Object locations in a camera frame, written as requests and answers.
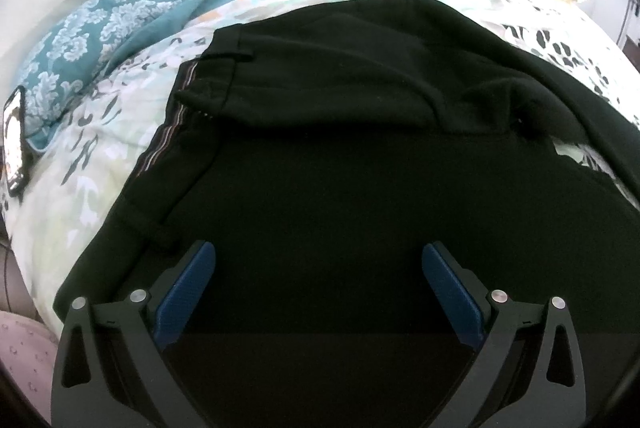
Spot floral bedspread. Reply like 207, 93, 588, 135
5, 0, 640, 324

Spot black pants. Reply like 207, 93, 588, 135
52, 0, 640, 428

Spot teal floral pillow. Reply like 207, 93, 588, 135
20, 0, 261, 154

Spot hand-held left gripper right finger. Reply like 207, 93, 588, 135
421, 242, 591, 428

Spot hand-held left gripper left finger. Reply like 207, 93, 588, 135
50, 240, 217, 428

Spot black smartphone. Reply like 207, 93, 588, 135
2, 85, 32, 199

